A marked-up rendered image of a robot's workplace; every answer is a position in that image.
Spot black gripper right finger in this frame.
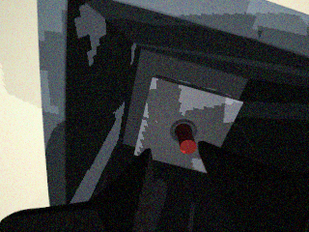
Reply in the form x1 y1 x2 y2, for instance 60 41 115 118
198 141 309 232

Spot red peg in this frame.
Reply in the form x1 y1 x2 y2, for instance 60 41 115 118
176 124 197 154

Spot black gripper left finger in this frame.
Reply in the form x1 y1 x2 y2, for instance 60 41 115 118
0 148 154 232

